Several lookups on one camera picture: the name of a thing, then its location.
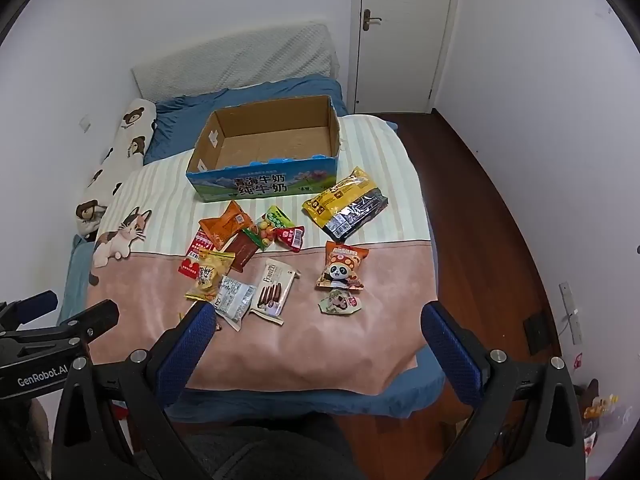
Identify green candy packet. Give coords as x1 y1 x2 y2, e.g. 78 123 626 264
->
250 205 293 252

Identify silver white snack packet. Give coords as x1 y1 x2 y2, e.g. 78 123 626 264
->
212 276 257 332

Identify white door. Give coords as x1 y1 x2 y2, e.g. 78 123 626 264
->
352 0 458 113

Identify blue pillow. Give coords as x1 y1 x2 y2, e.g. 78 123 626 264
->
142 75 348 166

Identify small red snack packet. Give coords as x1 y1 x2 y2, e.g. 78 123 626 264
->
274 226 305 253

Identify white bear print pillow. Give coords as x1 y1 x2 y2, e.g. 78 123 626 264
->
75 97 158 238

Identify yellow chips packet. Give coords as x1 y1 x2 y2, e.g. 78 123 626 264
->
185 249 236 303

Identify white power strip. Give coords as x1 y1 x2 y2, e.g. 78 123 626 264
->
559 281 583 345

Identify white quilted headboard cushion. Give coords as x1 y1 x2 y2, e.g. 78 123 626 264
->
131 22 341 98

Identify black box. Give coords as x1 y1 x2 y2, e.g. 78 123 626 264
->
523 314 548 356

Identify brown snack packet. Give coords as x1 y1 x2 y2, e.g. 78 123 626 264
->
225 230 261 268

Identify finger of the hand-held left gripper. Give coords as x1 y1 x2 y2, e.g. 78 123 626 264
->
0 290 59 333
0 300 121 358

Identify small yellow panda packet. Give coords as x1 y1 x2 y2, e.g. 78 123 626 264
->
320 288 363 317

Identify long red snack packet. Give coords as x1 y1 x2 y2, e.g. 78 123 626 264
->
177 227 218 278

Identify cardboard box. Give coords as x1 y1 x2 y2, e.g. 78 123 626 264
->
186 95 343 204

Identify white wafer biscuit packet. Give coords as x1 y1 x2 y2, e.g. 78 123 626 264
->
249 259 302 325

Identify orange panda snack packet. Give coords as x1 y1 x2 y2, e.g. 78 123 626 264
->
315 241 369 291

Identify person's dark grey pants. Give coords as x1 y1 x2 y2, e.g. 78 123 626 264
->
165 415 353 480

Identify large yellow and black packet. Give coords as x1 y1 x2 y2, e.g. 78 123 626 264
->
301 166 389 243

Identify clear plastic bag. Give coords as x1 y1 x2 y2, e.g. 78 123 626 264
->
575 380 623 461

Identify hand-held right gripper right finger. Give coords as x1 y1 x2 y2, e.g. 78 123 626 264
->
420 301 586 480

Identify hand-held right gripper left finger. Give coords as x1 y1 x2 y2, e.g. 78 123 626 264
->
51 300 218 480

